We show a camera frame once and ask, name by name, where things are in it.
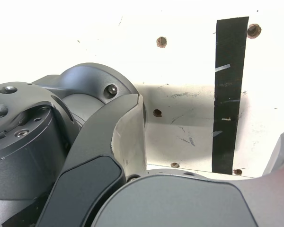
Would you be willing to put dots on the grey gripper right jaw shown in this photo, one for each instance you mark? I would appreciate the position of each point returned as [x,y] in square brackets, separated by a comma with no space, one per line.
[180,203]

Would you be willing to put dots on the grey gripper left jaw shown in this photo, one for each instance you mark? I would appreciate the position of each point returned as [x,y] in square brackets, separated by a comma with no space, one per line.
[97,142]

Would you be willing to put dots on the black tape strip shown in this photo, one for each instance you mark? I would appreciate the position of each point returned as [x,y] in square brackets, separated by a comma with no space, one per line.
[228,94]

